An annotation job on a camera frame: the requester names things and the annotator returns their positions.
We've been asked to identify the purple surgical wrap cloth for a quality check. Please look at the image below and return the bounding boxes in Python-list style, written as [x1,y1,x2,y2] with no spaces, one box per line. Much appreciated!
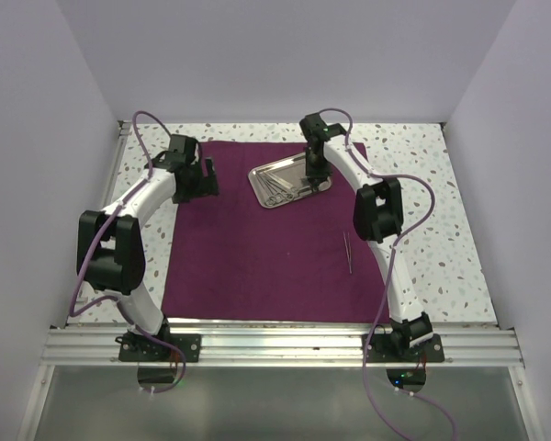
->
[162,141,388,323]

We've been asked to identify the steel tweezers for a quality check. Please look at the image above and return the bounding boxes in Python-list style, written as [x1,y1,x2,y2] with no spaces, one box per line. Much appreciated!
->
[343,232,353,275]

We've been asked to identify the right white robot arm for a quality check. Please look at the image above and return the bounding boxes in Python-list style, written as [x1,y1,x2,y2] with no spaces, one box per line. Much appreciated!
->
[299,112,435,361]

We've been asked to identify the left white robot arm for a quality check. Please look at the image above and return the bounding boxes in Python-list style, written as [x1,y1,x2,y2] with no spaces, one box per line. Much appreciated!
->
[76,134,219,361]

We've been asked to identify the steel surgical scissors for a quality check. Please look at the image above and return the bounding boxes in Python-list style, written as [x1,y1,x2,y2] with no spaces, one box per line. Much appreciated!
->
[257,177,299,209]

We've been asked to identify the stainless steel instrument tray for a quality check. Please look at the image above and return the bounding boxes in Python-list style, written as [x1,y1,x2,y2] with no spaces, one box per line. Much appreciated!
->
[248,153,332,209]

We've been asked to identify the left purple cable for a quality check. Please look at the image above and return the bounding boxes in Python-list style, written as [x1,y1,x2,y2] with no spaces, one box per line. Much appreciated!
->
[69,109,186,394]

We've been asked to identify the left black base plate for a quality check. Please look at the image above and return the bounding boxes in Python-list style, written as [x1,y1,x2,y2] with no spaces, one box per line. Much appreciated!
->
[115,332,201,363]

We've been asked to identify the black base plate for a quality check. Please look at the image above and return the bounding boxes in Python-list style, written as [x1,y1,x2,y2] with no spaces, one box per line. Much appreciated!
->
[361,334,445,364]
[115,332,201,363]

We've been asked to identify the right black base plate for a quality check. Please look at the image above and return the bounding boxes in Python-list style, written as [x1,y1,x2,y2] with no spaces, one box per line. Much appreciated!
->
[361,334,445,364]

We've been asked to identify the aluminium mounting rail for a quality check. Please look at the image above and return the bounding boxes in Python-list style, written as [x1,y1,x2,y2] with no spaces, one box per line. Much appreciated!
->
[39,319,524,368]

